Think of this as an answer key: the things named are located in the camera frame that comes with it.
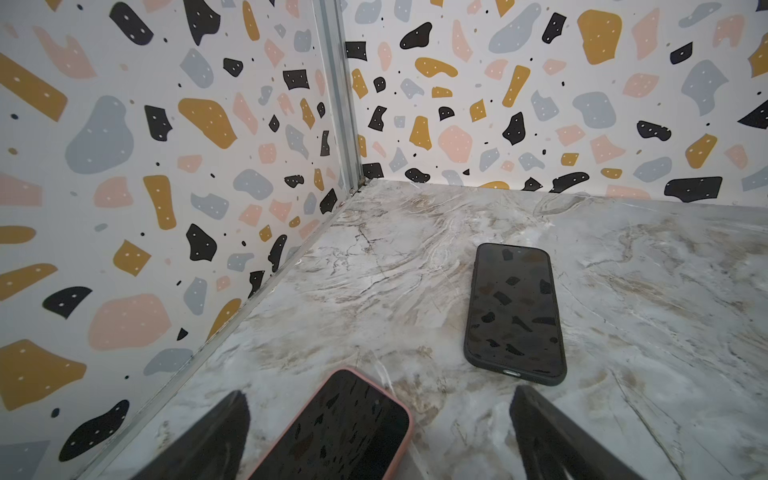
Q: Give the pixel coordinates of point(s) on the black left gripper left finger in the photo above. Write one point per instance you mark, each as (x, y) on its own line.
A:
(211, 449)

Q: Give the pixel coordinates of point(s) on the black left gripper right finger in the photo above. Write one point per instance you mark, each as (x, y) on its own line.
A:
(552, 446)

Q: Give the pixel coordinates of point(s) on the phone in black case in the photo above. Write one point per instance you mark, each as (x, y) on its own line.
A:
(513, 324)

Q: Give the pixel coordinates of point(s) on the phone in pink case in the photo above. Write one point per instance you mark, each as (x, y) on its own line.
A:
(350, 429)

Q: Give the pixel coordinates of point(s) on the aluminium left corner post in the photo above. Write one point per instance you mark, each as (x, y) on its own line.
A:
(328, 17)

